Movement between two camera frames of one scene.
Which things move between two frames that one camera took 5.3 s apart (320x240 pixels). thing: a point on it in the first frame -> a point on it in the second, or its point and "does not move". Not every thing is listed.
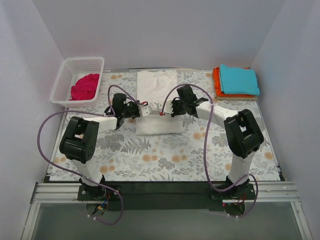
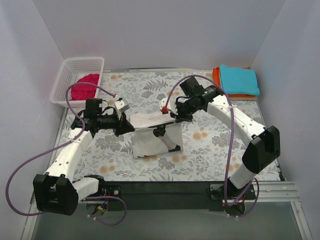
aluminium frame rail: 284,192 does not move
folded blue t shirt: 238,81 does not move
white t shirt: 155,88 -> 144,142
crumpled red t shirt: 85,88 does not move
